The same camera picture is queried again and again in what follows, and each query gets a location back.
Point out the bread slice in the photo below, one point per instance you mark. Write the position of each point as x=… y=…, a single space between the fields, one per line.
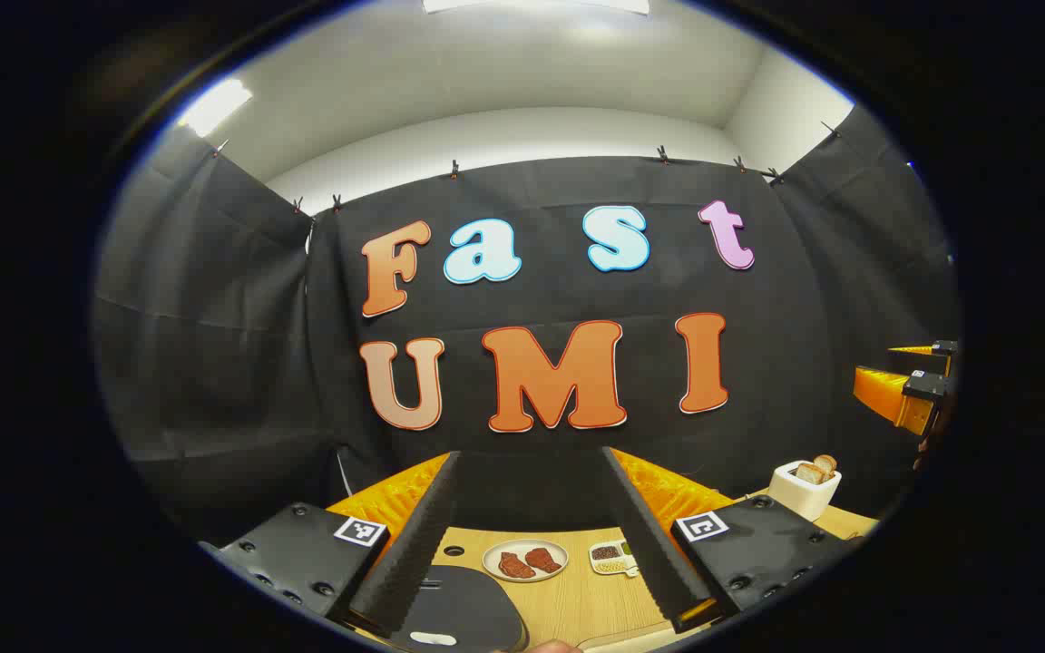
x=810 y=472
x=826 y=463

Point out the round white plate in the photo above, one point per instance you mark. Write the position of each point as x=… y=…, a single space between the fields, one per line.
x=527 y=544

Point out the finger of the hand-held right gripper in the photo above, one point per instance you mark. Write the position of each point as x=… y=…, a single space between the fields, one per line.
x=922 y=349
x=894 y=399

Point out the red meat piece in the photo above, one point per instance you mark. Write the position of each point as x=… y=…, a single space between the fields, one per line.
x=543 y=559
x=515 y=565

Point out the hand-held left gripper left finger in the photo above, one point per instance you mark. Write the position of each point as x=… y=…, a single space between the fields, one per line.
x=414 y=544

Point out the divided white grain dish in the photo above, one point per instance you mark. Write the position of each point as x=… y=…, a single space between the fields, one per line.
x=611 y=558

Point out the black silver rice cooker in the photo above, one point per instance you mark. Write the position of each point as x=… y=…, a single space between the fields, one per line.
x=468 y=603

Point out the ceiling light panel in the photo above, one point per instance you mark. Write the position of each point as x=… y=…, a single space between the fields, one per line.
x=214 y=107

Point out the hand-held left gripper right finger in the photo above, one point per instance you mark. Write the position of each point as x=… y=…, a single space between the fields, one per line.
x=654 y=544

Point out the white toaster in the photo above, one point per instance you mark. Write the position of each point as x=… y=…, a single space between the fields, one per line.
x=804 y=497

